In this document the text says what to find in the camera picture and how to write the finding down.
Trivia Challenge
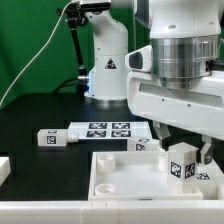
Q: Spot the white front fence rail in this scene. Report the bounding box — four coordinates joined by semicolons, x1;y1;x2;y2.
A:
0;200;224;224

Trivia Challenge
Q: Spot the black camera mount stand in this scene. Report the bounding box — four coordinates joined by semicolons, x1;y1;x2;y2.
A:
57;2;88;76

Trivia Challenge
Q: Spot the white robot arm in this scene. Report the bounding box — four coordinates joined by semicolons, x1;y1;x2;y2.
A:
80;0;224;165

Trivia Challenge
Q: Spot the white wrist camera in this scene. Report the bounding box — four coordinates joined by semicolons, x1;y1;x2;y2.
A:
125;45;153;72

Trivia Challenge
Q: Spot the white left fence block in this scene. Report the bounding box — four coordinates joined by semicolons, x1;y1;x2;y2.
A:
0;157;11;186

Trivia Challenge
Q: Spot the white square tabletop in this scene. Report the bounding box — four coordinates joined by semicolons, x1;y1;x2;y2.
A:
88;151;203;201

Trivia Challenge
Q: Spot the white marker base plate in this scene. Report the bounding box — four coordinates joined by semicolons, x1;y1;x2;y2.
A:
68;121;152;140

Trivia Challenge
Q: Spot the white cable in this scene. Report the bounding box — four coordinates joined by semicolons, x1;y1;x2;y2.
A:
0;1;73;108

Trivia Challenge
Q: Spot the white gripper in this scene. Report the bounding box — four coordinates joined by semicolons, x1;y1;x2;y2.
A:
127;71;224;165

